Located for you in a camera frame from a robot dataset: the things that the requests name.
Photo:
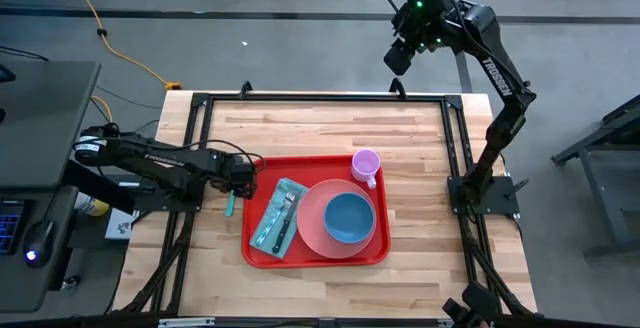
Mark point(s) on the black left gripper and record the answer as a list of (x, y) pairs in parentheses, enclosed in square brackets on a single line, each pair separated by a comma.
[(242, 174)]

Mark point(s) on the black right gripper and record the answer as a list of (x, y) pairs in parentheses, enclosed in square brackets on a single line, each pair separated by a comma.
[(425, 23)]

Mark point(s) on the light teal cloth napkin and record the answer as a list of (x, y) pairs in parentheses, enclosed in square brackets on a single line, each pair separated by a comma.
[(262, 235)]

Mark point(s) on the pink plastic plate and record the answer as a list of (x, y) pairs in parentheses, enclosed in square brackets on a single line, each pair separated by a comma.
[(310, 223)]

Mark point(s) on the pink plastic mug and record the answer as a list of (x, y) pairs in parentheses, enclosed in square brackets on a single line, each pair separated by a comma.
[(365, 165)]

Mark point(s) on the blue plastic bowl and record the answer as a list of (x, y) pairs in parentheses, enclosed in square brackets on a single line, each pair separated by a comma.
[(349, 217)]

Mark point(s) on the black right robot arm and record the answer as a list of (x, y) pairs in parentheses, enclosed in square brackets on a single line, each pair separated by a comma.
[(500, 83)]

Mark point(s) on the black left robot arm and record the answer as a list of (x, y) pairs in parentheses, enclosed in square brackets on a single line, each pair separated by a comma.
[(150, 158)]

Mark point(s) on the red plastic tray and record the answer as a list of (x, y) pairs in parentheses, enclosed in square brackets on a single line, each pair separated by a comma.
[(320, 168)]

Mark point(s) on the small white printed box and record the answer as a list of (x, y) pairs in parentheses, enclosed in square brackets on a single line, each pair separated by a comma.
[(120, 225)]

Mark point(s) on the yellow and white container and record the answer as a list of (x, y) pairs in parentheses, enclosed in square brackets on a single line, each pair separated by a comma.
[(95, 207)]

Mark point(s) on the black computer mouse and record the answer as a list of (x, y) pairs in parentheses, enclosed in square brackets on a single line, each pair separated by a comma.
[(39, 240)]

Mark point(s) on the dark keyboard desk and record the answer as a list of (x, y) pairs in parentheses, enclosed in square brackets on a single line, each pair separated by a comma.
[(50, 288)]

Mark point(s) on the backlit black keyboard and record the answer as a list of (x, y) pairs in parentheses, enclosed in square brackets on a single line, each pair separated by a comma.
[(10, 228)]

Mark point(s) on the black metal stand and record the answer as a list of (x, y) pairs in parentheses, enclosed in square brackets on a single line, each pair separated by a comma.
[(605, 198)]

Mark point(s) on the black aluminium table frame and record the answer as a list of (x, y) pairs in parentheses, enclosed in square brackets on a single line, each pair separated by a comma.
[(325, 98)]

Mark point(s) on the black bracket device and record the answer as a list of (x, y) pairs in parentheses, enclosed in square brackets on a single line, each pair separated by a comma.
[(475, 300)]

